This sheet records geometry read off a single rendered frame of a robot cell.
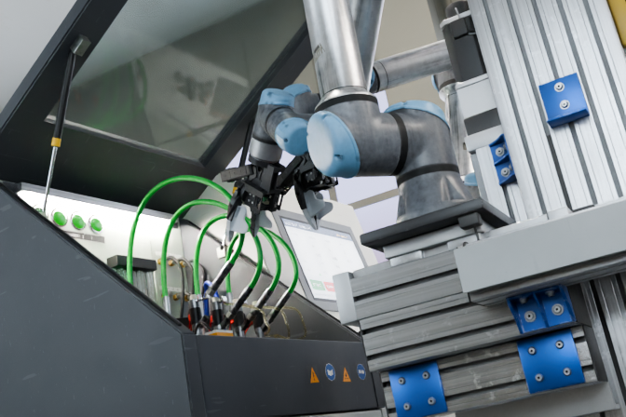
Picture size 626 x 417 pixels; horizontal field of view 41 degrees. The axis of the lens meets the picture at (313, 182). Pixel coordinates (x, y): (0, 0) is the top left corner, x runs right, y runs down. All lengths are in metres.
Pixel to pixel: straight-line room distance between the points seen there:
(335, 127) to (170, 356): 0.52
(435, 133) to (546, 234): 0.34
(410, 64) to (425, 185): 0.62
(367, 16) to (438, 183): 0.42
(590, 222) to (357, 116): 0.44
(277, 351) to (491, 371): 0.53
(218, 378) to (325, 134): 0.51
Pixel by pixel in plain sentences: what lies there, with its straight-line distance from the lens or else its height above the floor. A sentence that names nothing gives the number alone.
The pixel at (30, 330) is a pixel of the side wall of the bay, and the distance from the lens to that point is 1.89.
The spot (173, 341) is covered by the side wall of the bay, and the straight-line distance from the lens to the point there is 1.59.
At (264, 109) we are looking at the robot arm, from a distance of 1.82.
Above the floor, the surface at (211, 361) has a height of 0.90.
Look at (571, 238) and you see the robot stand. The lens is 1.26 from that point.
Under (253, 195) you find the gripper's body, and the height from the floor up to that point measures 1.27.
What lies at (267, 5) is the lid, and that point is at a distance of 2.22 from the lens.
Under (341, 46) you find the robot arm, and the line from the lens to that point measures 1.53.
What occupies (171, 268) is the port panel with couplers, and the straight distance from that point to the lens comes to 2.43.
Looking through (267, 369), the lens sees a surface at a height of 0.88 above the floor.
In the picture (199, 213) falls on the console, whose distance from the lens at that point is 2.52.
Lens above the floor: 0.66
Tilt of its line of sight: 19 degrees up
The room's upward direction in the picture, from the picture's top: 11 degrees counter-clockwise
